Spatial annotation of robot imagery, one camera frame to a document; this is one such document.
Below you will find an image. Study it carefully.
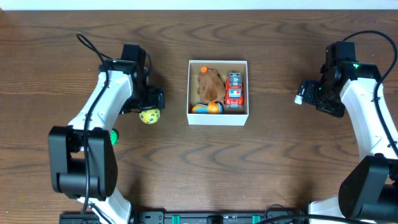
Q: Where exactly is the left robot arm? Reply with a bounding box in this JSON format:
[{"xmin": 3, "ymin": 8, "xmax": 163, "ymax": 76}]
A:
[{"xmin": 48, "ymin": 44, "xmax": 165, "ymax": 223}]

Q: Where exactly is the white cardboard box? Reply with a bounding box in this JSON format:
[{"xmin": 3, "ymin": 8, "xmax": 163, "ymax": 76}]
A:
[{"xmin": 187, "ymin": 60, "xmax": 249, "ymax": 126}]

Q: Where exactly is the red toy fire truck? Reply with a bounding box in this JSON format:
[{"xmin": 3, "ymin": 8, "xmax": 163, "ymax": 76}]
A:
[{"xmin": 224, "ymin": 72, "xmax": 243, "ymax": 108}]

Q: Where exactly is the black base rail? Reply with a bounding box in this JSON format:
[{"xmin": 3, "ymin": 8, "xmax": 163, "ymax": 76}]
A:
[{"xmin": 58, "ymin": 204, "xmax": 308, "ymax": 224}]

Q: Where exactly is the brown plush toy with orange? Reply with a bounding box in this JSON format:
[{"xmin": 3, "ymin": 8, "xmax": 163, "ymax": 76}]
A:
[{"xmin": 197, "ymin": 67, "xmax": 226, "ymax": 104}]

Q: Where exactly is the orange and blue toy fish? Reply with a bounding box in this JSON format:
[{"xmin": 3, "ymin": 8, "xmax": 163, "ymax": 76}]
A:
[{"xmin": 191, "ymin": 102, "xmax": 223, "ymax": 114}]

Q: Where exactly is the green round spinning top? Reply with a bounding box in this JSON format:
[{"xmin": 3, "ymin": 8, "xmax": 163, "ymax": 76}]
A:
[{"xmin": 110, "ymin": 129, "xmax": 119, "ymax": 146}]

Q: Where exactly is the yellow ball with blue letters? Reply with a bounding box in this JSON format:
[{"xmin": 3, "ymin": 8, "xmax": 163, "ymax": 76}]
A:
[{"xmin": 139, "ymin": 109, "xmax": 160, "ymax": 124}]

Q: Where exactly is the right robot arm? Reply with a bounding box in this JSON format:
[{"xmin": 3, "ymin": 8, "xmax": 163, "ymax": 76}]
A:
[{"xmin": 295, "ymin": 41, "xmax": 397, "ymax": 223}]

